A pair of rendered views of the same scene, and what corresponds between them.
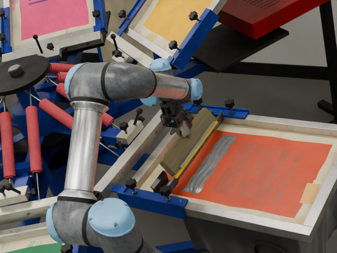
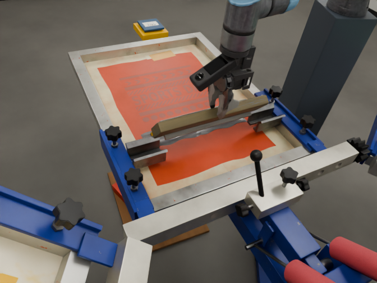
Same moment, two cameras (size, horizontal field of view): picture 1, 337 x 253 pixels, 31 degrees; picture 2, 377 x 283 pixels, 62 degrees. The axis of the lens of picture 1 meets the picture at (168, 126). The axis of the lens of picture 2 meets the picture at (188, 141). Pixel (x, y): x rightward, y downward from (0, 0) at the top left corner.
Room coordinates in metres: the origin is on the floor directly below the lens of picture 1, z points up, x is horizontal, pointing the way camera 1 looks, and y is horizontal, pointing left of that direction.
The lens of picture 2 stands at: (2.68, 0.09, 1.66)
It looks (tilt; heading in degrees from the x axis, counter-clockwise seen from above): 45 degrees down; 197
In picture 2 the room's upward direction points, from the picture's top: 7 degrees clockwise
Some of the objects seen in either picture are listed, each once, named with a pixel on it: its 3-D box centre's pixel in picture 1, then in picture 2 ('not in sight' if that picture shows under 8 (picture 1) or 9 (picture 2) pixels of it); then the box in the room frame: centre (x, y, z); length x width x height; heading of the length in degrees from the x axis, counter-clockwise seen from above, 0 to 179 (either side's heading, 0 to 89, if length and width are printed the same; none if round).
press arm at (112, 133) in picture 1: (122, 138); (283, 226); (2.23, 0.21, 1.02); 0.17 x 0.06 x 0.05; 49
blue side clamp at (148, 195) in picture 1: (153, 201); (283, 123); (1.80, 0.14, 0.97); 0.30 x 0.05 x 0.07; 49
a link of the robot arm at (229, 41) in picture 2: not in sight; (235, 37); (1.98, -0.04, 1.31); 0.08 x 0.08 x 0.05
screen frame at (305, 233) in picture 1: (239, 164); (179, 99); (1.86, -0.22, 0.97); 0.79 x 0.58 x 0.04; 49
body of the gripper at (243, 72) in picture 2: (172, 110); (232, 66); (1.98, -0.04, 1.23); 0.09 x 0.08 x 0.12; 139
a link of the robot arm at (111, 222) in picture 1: (113, 226); not in sight; (1.29, 0.23, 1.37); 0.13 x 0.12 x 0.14; 59
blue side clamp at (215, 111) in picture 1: (216, 115); (124, 172); (2.22, -0.22, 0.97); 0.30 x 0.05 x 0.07; 49
